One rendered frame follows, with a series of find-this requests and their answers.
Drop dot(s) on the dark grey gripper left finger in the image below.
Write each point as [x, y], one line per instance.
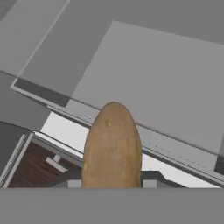
[73, 178]

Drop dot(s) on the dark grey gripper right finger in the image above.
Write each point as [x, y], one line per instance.
[150, 178]

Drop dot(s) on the brown sweet potato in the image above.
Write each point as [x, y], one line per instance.
[112, 151]

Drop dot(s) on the light grey fridge door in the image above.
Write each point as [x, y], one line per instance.
[160, 87]

